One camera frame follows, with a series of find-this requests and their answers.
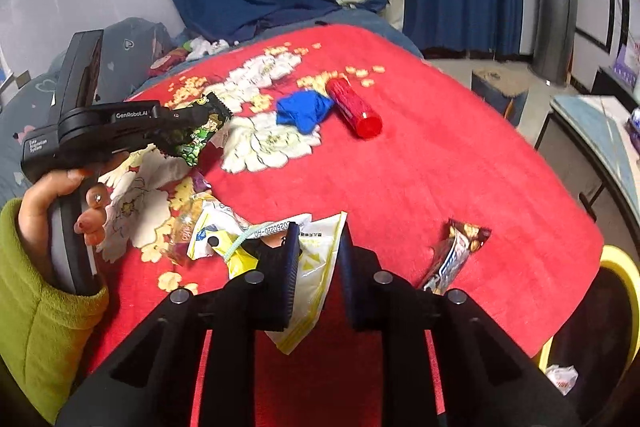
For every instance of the blue bed sheet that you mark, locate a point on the blue bed sheet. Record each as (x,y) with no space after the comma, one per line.
(350,17)

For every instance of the blue square stool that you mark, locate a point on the blue square stool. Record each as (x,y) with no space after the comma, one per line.
(492,92)

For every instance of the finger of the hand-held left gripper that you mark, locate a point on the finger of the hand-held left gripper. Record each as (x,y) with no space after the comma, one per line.
(187,113)
(162,139)

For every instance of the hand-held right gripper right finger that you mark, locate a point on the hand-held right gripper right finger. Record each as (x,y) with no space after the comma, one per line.
(350,282)

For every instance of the yellow and white packet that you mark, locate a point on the yellow and white packet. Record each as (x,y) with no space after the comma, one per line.
(315,287)

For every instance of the person's left forearm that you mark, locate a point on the person's left forearm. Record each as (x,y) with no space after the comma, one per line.
(40,332)

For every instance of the person's left hand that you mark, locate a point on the person's left hand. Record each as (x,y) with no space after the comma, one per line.
(35,217)

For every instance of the white plush toy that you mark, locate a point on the white plush toy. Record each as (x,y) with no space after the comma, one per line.
(205,48)

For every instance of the coffee table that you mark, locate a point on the coffee table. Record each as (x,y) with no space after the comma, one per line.
(590,127)

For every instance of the brown chocolate bar wrapper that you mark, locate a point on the brown chocolate bar wrapper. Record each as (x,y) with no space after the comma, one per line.
(457,252)

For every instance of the red plastic tube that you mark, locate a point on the red plastic tube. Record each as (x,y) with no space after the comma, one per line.
(352,107)

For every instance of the red plush toy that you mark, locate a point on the red plush toy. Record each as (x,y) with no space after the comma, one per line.
(165,62)

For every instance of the red floral blanket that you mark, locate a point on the red floral blanket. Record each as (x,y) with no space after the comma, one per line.
(425,167)

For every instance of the crumpled blue bag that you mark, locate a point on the crumpled blue bag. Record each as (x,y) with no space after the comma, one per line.
(302,112)

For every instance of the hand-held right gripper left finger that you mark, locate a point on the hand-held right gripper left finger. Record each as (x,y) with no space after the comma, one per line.
(292,279)

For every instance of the green cartoon snack wrapper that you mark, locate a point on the green cartoon snack wrapper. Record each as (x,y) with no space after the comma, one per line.
(200,142)

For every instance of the white crumpled wrapper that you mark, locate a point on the white crumpled wrapper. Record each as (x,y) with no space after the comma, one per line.
(562,379)

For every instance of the purple box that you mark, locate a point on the purple box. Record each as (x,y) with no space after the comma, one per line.
(627,64)

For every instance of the yellow-rimmed trash bin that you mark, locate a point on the yellow-rimmed trash bin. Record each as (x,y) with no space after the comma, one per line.
(612,257)

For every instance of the white and blue packet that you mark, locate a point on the white and blue packet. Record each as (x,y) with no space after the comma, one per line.
(215,227)

